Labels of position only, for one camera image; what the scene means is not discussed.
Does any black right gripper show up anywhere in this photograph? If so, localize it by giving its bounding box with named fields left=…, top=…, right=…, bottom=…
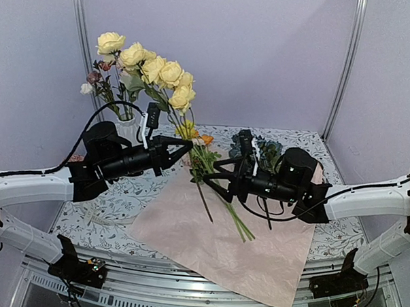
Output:
left=201, top=154, right=300, bottom=206

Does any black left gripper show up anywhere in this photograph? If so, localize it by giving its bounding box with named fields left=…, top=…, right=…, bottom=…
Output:
left=101, top=132, right=194, bottom=184

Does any cream printed ribbon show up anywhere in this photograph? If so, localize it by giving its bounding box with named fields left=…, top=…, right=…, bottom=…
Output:
left=84, top=212, right=136, bottom=225

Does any dark red rose stem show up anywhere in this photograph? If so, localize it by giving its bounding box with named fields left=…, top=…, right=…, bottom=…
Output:
left=80, top=60, right=123, bottom=104

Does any pink wrapping paper sheet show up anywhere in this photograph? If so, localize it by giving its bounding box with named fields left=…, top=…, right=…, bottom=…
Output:
left=126, top=168, right=315, bottom=307

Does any pink flower bouquet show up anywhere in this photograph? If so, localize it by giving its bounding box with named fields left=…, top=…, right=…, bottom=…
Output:
left=175, top=119, right=255, bottom=242

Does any pale yellow rose bunch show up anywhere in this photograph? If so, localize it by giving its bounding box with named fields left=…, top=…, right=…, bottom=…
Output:
left=88, top=31, right=223, bottom=225

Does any blue flower bunch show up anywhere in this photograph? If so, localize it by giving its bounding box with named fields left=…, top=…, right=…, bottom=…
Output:
left=228, top=133, right=284, bottom=230

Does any dusty mauve rose stem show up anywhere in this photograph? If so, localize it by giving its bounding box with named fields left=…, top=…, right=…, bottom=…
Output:
left=109, top=59, right=130, bottom=122

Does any pink peony flower stem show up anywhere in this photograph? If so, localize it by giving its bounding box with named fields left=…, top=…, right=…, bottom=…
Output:
left=116, top=59, right=143, bottom=104

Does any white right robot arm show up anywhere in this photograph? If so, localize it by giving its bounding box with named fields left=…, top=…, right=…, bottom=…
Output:
left=203, top=147, right=410, bottom=293

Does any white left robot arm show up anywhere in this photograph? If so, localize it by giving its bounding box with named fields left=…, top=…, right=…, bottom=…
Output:
left=0, top=122, right=193, bottom=280

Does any white ribbed ceramic vase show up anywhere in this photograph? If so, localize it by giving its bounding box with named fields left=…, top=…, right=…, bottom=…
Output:
left=115, top=114, right=139, bottom=146

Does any pink patterned ball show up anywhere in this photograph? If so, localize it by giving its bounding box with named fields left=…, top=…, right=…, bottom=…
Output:
left=69, top=155, right=84, bottom=162

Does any floral patterned tablecloth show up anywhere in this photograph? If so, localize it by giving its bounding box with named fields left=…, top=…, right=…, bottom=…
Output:
left=51, top=128, right=365, bottom=261

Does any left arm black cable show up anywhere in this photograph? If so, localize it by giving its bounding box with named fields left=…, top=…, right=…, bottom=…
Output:
left=0, top=95, right=143, bottom=189

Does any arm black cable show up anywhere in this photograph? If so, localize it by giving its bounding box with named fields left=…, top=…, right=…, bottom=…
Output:
left=0, top=95, right=143, bottom=189
left=234, top=154, right=410, bottom=227

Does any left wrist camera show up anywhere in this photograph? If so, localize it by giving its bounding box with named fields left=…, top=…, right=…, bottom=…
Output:
left=136, top=102, right=160, bottom=149

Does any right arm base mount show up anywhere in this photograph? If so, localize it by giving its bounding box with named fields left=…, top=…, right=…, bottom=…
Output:
left=309, top=248, right=369, bottom=298

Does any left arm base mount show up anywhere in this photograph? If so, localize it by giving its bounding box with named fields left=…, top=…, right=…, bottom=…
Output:
left=48, top=235, right=107, bottom=289

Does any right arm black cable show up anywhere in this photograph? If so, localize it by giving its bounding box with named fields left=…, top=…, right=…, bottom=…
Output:
left=234, top=154, right=410, bottom=227

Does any aluminium front rail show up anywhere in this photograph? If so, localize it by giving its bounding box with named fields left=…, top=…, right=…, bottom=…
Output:
left=10, top=247, right=401, bottom=307

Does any left aluminium frame post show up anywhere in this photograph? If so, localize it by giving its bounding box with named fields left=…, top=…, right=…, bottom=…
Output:
left=65, top=0, right=112, bottom=125

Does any aluminium frame post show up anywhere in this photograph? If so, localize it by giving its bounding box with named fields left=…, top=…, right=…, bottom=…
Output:
left=322, top=0, right=368, bottom=143
left=65, top=0, right=112, bottom=125

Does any right aluminium frame post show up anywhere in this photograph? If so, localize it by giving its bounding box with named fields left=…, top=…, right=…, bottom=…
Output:
left=322, top=0, right=368, bottom=143

